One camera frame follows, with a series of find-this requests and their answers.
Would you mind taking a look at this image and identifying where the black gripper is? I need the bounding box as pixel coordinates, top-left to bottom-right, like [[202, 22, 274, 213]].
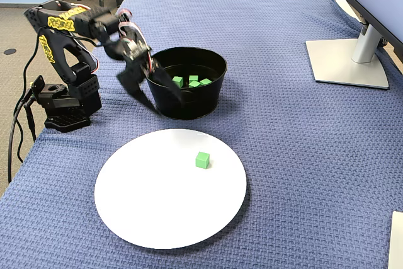
[[103, 28, 184, 117]]

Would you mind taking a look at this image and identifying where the silver monitor with stand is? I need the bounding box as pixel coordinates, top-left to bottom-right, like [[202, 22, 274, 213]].
[[305, 0, 403, 90]]

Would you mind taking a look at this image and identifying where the black cable with plug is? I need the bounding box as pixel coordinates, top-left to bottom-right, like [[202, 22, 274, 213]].
[[24, 101, 37, 142]]

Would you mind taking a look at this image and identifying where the thin black cable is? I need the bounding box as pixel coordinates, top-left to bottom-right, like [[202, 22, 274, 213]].
[[17, 28, 43, 163]]

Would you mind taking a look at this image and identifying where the white round plate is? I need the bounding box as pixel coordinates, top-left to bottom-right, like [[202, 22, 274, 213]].
[[94, 128, 248, 250]]

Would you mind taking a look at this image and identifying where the black metal bucket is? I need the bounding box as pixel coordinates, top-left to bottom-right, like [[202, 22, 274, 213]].
[[145, 46, 228, 121]]

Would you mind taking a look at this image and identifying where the thick black cable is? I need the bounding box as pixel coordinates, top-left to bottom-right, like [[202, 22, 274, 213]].
[[6, 92, 35, 185]]

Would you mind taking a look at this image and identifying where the white flat board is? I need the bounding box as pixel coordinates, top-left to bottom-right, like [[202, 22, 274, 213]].
[[388, 211, 403, 269]]

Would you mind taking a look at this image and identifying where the blue woven cloth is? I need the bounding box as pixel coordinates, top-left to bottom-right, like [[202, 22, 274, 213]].
[[0, 0, 403, 269]]

